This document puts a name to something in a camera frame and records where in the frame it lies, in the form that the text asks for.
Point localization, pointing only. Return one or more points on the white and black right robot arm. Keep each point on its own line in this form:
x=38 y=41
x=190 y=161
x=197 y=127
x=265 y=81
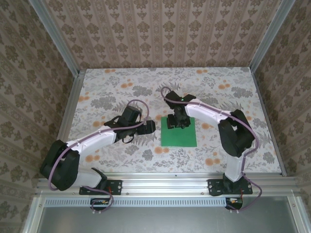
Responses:
x=206 y=114

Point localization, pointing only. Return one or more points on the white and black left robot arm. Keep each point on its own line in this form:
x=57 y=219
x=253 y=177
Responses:
x=92 y=143

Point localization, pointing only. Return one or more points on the grey sheet metal panel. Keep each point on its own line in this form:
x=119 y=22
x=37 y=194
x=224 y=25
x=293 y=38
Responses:
x=170 y=221

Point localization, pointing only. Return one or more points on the floral table cover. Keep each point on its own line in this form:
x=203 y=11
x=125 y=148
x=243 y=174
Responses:
x=145 y=80

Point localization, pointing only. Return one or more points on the black connector board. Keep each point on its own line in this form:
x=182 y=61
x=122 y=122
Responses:
x=97 y=207
x=236 y=206

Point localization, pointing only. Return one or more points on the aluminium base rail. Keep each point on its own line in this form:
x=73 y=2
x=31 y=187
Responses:
x=165 y=183

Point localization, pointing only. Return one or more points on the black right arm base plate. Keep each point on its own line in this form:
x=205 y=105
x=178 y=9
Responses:
x=213 y=187

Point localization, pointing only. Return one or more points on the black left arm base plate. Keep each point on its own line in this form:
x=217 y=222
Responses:
x=116 y=187

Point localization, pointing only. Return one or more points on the aluminium side rail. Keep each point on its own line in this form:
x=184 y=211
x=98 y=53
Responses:
x=70 y=116

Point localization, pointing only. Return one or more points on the aluminium upright post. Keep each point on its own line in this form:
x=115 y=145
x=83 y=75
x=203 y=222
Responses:
x=267 y=36
x=56 y=36

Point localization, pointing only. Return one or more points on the aluminium frame bar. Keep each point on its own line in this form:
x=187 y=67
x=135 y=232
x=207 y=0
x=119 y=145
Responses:
x=34 y=216
x=297 y=216

